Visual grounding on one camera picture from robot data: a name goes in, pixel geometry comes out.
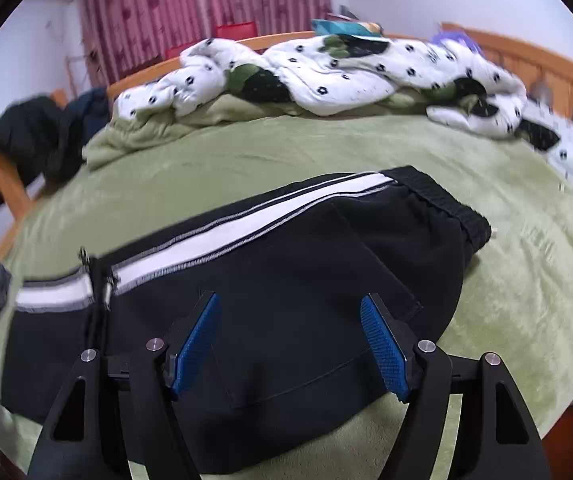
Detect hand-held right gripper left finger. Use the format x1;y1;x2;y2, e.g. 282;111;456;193
27;290;221;480

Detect black pants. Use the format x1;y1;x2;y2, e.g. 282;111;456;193
0;164;493;476

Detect folded green blanket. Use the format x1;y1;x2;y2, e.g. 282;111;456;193
81;94;312;172

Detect green plush bed blanket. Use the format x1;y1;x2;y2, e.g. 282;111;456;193
0;109;573;480

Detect white floral pillow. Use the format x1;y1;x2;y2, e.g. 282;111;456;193
513;99;573;197

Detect teal patterned cushion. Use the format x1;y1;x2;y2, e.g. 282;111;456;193
311;18;385;39

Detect navy garment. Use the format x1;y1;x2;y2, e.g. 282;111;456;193
65;87;113;127

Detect wooden coat rack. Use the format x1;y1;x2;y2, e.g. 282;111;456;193
65;54;93;97

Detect white floral quilt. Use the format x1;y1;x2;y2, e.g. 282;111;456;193
115;34;530;142

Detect wooden bed frame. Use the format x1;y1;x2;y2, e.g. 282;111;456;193
0;21;573;451

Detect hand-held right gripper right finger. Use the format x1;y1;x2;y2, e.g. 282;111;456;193
359;293;553;480

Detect black jacket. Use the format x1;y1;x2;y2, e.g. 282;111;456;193
0;94;88;187

